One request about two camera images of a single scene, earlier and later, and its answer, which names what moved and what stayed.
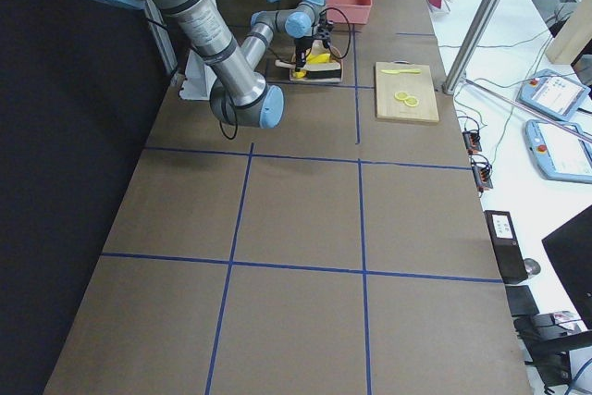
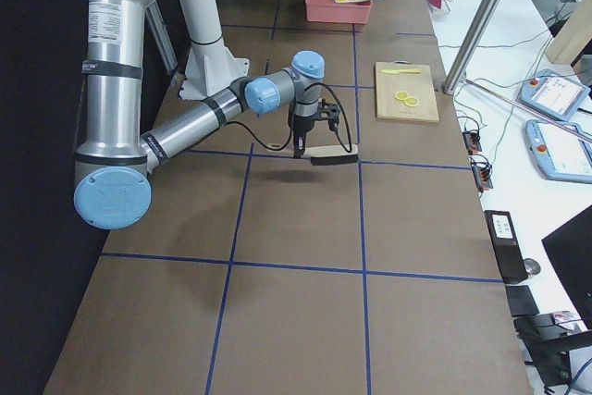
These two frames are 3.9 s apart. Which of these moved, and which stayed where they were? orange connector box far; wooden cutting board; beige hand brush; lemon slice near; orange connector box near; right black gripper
Moved: beige hand brush; right black gripper
Stayed: lemon slice near; orange connector box far; orange connector box near; wooden cutting board
